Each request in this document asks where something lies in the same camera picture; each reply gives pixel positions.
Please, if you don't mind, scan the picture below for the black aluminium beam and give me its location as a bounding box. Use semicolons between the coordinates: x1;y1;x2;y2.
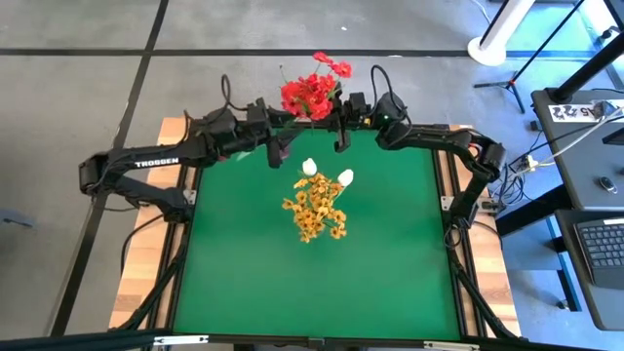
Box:
0;328;173;351

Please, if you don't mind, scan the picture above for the silver corner bracket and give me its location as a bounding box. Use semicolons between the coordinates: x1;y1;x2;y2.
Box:
422;340;482;351
152;333;210;348

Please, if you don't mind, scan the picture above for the red artificial flower bunch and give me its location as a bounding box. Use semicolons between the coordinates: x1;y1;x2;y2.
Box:
311;51;354;79
280;72;338;123

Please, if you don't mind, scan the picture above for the green felt table mat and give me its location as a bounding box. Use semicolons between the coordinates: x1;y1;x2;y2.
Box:
173;124;462;341

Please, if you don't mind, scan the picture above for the white stand round base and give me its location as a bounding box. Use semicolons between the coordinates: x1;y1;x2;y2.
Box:
466;0;537;68

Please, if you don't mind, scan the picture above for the grey desk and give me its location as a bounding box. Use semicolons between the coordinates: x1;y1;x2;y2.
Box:
529;89;624;212
554;208;624;332

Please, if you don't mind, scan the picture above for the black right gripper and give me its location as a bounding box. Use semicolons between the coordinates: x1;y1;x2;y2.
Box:
333;82;375;129

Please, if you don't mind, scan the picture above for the white paper label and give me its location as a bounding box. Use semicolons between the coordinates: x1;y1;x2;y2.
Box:
548;102;600;123

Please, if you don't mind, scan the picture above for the orange small-flower bunch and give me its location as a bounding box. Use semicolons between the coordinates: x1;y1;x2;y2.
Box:
281;192;350;244

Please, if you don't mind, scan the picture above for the black aluminium table frame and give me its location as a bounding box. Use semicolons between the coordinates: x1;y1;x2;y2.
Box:
109;116;523;351

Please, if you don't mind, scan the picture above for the black angled pole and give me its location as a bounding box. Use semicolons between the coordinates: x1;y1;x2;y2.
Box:
548;31;624;104

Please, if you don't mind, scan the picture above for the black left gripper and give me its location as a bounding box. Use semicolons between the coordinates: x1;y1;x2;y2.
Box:
246;96;298;142

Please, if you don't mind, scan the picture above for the black cable bundle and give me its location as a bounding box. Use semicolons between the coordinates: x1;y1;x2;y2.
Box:
487;158;530;209

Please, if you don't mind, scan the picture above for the dark laptop keyboard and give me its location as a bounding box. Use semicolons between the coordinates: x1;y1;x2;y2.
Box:
573;217;624;290

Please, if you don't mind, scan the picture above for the black light tripod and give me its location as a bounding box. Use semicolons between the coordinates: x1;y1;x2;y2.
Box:
473;0;589;115

